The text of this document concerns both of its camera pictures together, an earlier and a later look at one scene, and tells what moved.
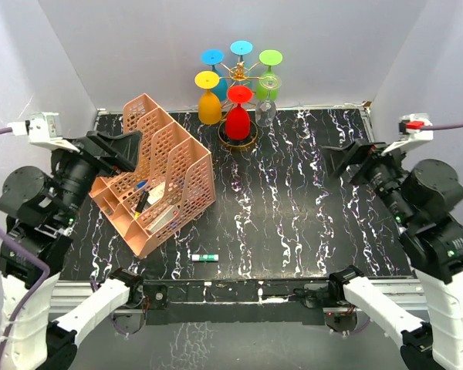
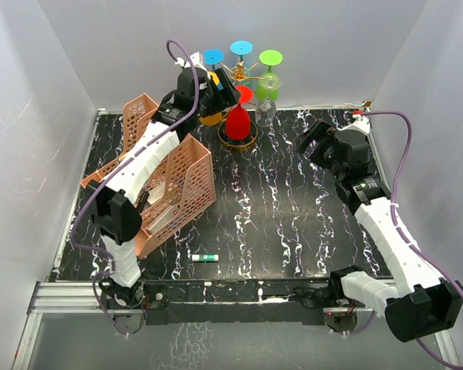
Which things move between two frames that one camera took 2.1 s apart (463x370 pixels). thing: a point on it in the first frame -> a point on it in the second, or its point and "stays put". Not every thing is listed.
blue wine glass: x=214 y=57 stays put
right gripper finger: x=359 y=149 -> x=322 y=131
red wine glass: x=238 y=121 stays put
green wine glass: x=267 y=83 stays put
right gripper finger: x=350 y=160 -> x=307 y=144
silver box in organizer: x=172 y=213 stays put
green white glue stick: x=205 y=257 stays put
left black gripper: x=95 y=142 -> x=224 y=98
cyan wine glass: x=241 y=48 stays put
